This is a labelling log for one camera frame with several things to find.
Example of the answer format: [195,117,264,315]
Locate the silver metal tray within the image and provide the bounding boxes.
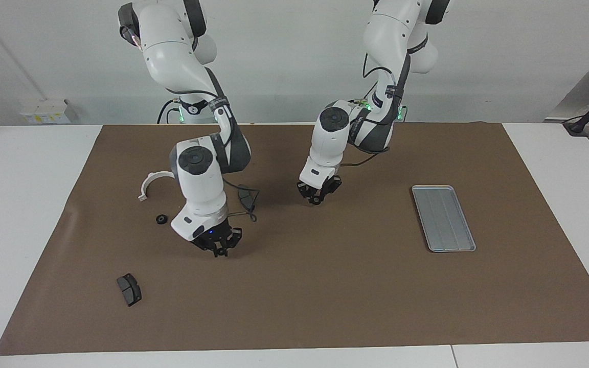
[411,185,477,253]

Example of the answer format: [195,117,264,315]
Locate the long grey brake pad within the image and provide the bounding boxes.
[237,184,258,214]

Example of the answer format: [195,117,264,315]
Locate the brown paper table mat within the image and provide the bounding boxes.
[0,122,589,357]

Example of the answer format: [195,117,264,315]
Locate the short dark brake pad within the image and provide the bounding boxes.
[116,273,143,307]

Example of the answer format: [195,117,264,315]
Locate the white box with yellow labels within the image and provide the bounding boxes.
[20,99,78,125]

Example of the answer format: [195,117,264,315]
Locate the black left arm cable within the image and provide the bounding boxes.
[343,51,407,169]

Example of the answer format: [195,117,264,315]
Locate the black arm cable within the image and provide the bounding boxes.
[157,88,261,223]
[343,51,407,169]

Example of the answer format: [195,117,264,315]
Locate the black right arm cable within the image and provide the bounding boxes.
[157,88,261,223]

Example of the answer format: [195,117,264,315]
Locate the white curved plastic bracket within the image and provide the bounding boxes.
[138,171,175,202]

